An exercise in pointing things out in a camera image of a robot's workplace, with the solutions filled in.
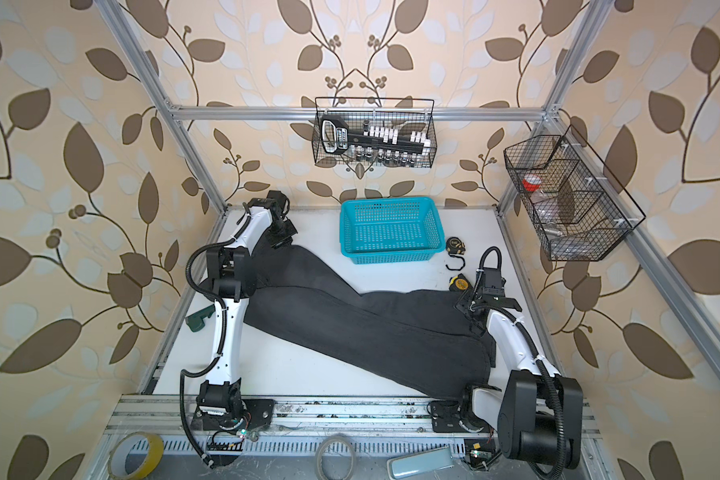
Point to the dark grey trousers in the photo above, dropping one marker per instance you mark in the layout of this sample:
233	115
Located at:
417	339

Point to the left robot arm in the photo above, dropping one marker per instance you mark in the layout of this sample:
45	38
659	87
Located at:
229	284

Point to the black white tool set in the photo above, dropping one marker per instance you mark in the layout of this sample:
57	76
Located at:
337	137

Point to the wire basket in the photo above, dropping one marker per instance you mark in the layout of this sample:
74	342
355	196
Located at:
409	114
582	211

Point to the yellow black tape measure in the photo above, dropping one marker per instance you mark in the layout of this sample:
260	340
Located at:
459	283

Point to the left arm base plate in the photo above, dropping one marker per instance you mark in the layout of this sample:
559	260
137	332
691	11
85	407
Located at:
257	413

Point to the teal plastic basket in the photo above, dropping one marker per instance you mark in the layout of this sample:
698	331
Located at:
390	230

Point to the right wire basket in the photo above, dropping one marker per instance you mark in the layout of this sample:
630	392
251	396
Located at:
582	211

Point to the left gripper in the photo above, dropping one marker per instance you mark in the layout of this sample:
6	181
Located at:
286	240

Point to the red white small item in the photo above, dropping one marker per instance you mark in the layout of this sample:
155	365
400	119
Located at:
531	183

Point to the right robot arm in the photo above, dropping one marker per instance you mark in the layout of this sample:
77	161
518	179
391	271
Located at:
538	414

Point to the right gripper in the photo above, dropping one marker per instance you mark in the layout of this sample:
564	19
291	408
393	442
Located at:
464	302

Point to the black metal hook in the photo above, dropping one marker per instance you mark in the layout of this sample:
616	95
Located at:
456	268

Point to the yellow tape roll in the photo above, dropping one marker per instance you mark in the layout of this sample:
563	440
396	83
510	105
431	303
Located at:
136	456

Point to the aluminium front rail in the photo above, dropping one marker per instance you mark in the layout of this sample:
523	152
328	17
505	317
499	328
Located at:
354	416

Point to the green plastic piece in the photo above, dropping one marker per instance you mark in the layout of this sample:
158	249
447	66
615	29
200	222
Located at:
196	321

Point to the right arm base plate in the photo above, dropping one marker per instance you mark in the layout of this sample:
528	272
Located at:
449	417

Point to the back wire basket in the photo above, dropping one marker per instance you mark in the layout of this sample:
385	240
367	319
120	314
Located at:
409	114

